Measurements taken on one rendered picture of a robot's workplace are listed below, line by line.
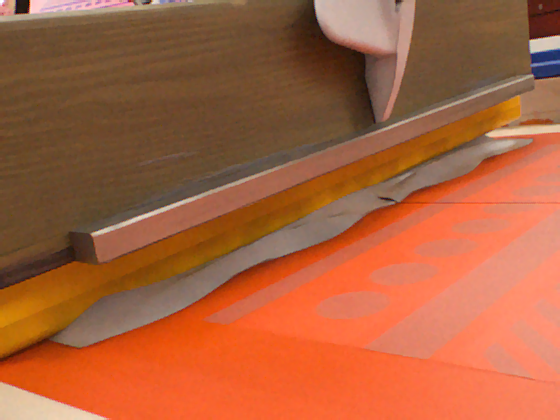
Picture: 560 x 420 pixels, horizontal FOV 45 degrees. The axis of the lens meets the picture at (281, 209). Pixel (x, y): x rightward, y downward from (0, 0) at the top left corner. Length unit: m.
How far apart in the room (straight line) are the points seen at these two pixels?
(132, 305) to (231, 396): 0.08
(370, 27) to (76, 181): 0.15
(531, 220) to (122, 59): 0.16
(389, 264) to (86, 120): 0.11
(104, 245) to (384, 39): 0.16
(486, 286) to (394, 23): 0.14
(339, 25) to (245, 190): 0.08
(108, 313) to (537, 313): 0.13
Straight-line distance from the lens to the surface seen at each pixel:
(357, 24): 0.30
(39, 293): 0.23
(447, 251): 0.25
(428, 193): 0.35
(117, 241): 0.21
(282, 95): 0.28
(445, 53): 0.40
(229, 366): 0.18
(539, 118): 0.57
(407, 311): 0.19
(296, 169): 0.27
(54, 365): 0.21
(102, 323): 0.23
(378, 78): 0.32
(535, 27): 1.25
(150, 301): 0.23
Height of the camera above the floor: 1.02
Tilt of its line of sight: 11 degrees down
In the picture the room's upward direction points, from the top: 10 degrees counter-clockwise
